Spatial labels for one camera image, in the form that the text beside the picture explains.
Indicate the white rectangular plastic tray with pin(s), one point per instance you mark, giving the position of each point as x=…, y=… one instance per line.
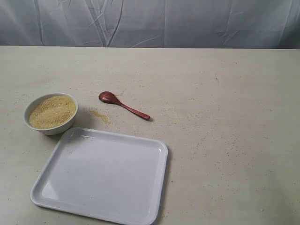
x=107, y=176

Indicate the white wrinkled backdrop cloth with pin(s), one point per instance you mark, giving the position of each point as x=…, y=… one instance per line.
x=273, y=24

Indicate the dark red wooden spoon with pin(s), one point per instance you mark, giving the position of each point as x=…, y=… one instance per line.
x=110, y=98

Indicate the beige grainy powder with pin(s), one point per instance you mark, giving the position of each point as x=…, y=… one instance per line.
x=52, y=112

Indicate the grain pile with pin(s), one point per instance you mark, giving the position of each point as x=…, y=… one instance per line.
x=105, y=118

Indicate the white ceramic bowl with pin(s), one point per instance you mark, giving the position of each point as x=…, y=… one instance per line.
x=55, y=130

